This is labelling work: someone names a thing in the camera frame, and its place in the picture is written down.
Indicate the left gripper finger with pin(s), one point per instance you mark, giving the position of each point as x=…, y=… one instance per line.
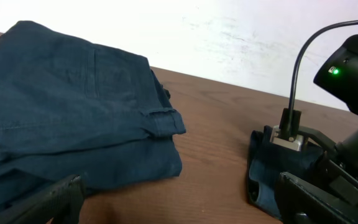
x=60, y=203

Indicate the dark blue shorts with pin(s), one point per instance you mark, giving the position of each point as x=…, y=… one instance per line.
x=265, y=163
x=69, y=106

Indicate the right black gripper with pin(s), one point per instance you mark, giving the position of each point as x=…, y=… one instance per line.
x=313, y=187

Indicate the folded dark blue shorts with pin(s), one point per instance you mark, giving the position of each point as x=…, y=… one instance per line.
x=69, y=106

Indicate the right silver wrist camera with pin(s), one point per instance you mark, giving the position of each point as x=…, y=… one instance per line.
x=295, y=144

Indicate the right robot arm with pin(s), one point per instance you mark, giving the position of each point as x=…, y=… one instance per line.
x=339, y=77

